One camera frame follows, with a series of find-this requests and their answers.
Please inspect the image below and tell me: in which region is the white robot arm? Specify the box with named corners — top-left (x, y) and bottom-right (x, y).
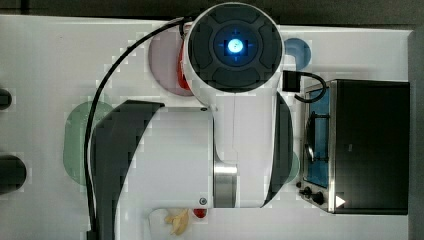
top-left (90, 2), bottom-right (293, 240)

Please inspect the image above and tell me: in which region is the red ketchup bottle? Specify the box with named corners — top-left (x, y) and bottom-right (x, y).
top-left (177, 44), bottom-right (190, 90)

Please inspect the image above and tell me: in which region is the purple round plate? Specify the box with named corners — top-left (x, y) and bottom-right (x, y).
top-left (148, 31), bottom-right (192, 97)

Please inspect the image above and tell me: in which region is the red strawberry toy near banana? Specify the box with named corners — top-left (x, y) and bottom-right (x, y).
top-left (193, 209), bottom-right (207, 219)

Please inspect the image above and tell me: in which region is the green mug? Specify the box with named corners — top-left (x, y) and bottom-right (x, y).
top-left (286, 154), bottom-right (300, 183)

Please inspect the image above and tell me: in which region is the peeled banana toy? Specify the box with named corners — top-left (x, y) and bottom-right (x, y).
top-left (164, 209), bottom-right (189, 236)

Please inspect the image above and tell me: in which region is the blue cup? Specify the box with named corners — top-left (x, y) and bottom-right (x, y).
top-left (284, 38), bottom-right (312, 70)

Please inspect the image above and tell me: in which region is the black toaster oven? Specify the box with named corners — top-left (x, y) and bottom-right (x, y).
top-left (297, 79), bottom-right (410, 215)

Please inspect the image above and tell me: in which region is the black cylinder lower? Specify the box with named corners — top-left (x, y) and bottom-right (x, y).
top-left (0, 155), bottom-right (27, 195)

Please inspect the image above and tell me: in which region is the black cylinder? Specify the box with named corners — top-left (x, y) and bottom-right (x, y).
top-left (0, 155), bottom-right (27, 195)
top-left (0, 89), bottom-right (12, 110)

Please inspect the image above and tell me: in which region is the black cylinder upper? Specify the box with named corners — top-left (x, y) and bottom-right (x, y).
top-left (0, 89), bottom-right (12, 110)

